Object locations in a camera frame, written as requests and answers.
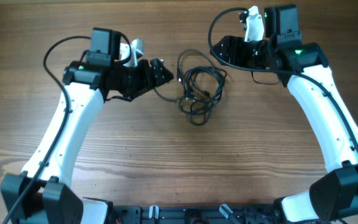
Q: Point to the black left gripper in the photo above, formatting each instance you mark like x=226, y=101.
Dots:
x=146, y=83

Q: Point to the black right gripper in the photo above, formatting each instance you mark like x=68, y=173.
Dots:
x=233, y=47

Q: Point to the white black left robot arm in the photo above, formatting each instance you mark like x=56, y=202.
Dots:
x=42, y=192

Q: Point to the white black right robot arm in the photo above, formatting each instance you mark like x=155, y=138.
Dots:
x=273, y=44

